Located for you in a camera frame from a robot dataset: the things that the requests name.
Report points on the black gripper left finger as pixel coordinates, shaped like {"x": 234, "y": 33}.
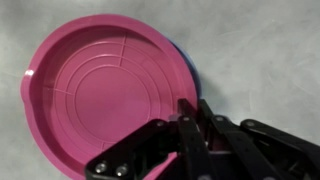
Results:
{"x": 188, "y": 140}

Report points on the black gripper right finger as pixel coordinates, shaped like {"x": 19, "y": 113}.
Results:
{"x": 240, "y": 143}

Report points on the pink plastic plate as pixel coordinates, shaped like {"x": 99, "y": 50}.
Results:
{"x": 106, "y": 96}

